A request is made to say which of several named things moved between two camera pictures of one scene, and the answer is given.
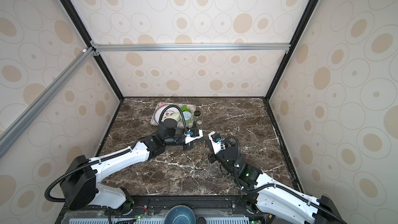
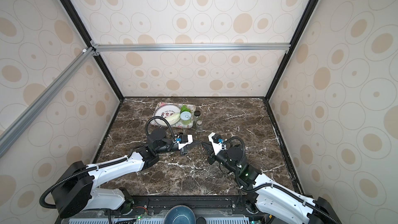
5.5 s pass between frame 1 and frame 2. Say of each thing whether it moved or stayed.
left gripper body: moved
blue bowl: stayed
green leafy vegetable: stayed
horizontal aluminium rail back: stayed
